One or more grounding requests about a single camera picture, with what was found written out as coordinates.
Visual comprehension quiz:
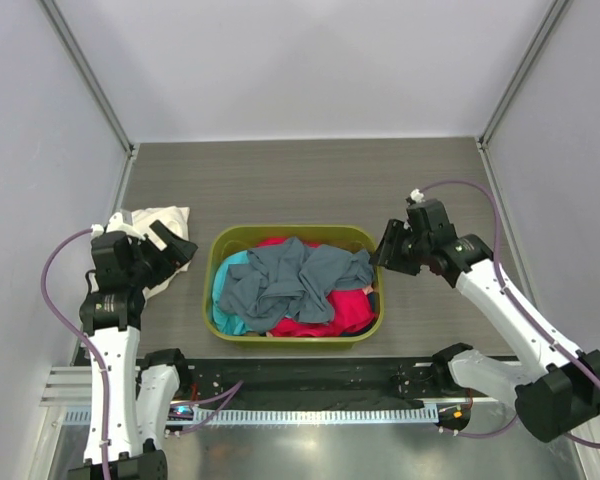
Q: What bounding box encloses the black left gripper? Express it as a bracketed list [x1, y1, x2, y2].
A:
[127, 221, 196, 288]

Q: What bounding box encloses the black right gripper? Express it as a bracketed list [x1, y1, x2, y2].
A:
[369, 218, 431, 276]

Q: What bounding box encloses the cream white t shirt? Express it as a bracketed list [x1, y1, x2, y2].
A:
[131, 206, 190, 300]

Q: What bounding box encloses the olive green plastic bin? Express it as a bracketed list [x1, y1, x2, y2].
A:
[202, 224, 385, 350]

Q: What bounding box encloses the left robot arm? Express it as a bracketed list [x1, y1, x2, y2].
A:
[68, 215, 197, 479]

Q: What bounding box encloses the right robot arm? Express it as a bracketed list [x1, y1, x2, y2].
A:
[371, 199, 600, 442]

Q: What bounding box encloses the red t shirt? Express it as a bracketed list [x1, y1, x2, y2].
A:
[252, 237, 379, 339]

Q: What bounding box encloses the teal t shirt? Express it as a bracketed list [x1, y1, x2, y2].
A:
[210, 252, 251, 336]

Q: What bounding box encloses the grey blue t shirt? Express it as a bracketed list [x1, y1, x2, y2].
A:
[218, 236, 376, 333]

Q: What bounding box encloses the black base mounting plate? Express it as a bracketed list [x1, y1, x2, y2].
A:
[188, 357, 476, 411]

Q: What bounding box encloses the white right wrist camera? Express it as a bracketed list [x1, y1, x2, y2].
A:
[406, 189, 425, 205]

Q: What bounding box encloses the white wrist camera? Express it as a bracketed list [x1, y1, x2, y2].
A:
[406, 189, 425, 205]
[90, 210, 145, 239]

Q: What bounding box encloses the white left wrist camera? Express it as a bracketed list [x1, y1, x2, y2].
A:
[90, 210, 145, 239]

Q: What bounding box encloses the right aluminium corner post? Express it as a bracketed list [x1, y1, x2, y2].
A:
[477, 0, 576, 151]

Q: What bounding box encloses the aluminium corner post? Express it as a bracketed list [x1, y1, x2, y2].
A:
[37, 0, 134, 156]
[477, 0, 576, 151]

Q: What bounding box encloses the aluminium frame rail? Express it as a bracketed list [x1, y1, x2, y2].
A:
[40, 366, 103, 407]

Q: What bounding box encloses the white slotted cable duct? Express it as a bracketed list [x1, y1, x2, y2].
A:
[63, 404, 439, 429]

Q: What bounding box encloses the left aluminium corner post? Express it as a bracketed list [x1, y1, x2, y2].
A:
[37, 0, 134, 156]

